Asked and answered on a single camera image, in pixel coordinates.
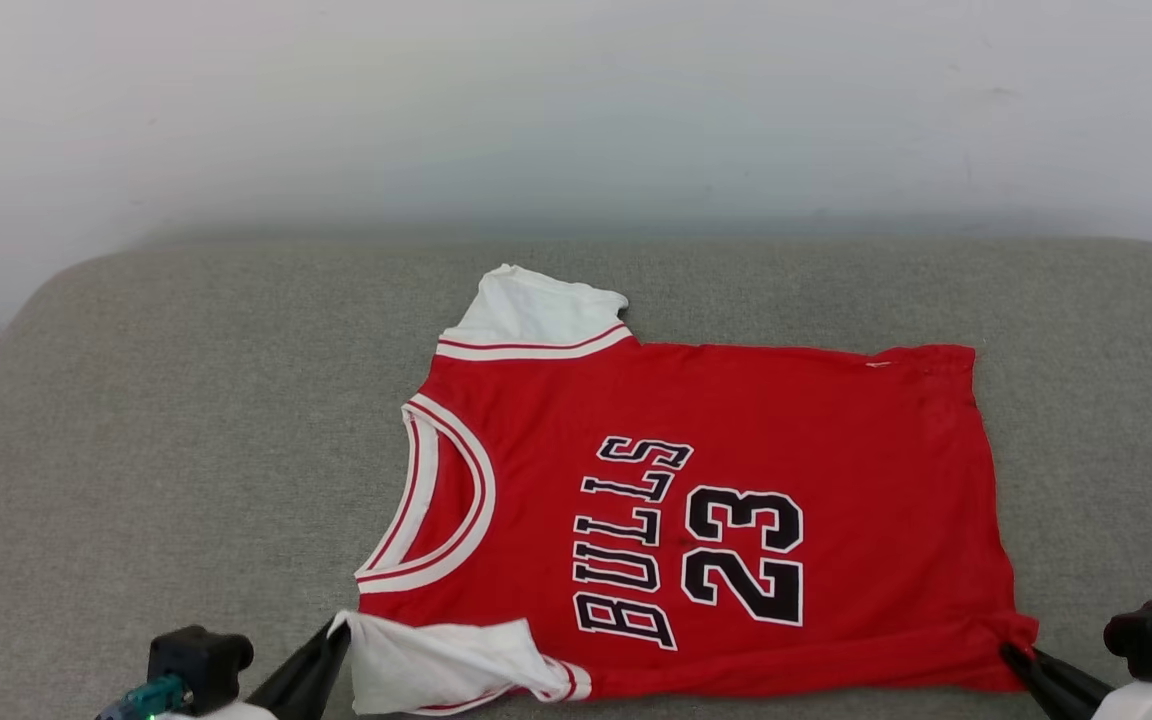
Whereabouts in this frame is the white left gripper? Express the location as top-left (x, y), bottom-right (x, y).
top-left (96, 620), bottom-right (353, 720)

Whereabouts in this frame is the grey fabric sofa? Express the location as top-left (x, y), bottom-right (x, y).
top-left (0, 235), bottom-right (1152, 720)

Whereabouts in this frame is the red white Bulls 23 jersey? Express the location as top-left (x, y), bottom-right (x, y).
top-left (329, 263), bottom-right (1040, 717)

